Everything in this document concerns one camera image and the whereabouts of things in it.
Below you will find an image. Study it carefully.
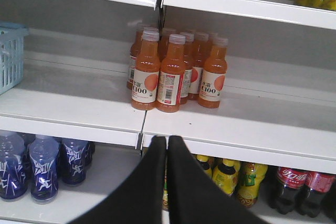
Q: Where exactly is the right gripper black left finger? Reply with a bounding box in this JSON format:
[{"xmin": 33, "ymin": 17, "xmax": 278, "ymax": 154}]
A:
[{"xmin": 69, "ymin": 136, "xmax": 166, "ymax": 223}]

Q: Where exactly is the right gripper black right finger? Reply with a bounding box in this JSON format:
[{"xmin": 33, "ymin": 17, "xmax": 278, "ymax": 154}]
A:
[{"xmin": 167, "ymin": 135, "xmax": 266, "ymax": 223}]

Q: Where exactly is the light blue plastic basket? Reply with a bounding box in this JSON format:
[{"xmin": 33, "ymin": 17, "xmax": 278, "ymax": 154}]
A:
[{"xmin": 1, "ymin": 21, "xmax": 29, "ymax": 94}]

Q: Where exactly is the yellow lemon tea bottle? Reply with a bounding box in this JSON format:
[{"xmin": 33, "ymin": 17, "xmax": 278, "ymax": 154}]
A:
[
  {"xmin": 196, "ymin": 154, "xmax": 212, "ymax": 178},
  {"xmin": 236, "ymin": 162, "xmax": 268, "ymax": 208},
  {"xmin": 212, "ymin": 158, "xmax": 237, "ymax": 197}
]

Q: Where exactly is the blue sports drink bottle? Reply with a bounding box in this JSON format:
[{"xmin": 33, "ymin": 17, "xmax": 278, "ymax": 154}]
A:
[
  {"xmin": 29, "ymin": 134, "xmax": 59, "ymax": 204},
  {"xmin": 61, "ymin": 138, "xmax": 88, "ymax": 185},
  {"xmin": 1, "ymin": 130, "xmax": 27, "ymax": 201}
]

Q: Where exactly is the black cola plastic bottle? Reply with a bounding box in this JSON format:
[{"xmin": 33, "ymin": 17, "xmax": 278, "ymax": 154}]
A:
[
  {"xmin": 268, "ymin": 166, "xmax": 308, "ymax": 215},
  {"xmin": 297, "ymin": 171, "xmax": 335, "ymax": 218}
]

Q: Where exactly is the orange C100 juice bottle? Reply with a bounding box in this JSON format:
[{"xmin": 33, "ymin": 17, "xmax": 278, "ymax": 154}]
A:
[
  {"xmin": 156, "ymin": 34, "xmax": 186, "ymax": 113},
  {"xmin": 131, "ymin": 30, "xmax": 160, "ymax": 110},
  {"xmin": 198, "ymin": 37, "xmax": 228, "ymax": 109}
]

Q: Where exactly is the white metal shelf unit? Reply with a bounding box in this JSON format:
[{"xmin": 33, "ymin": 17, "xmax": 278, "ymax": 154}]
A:
[{"xmin": 1, "ymin": 0, "xmax": 335, "ymax": 223}]

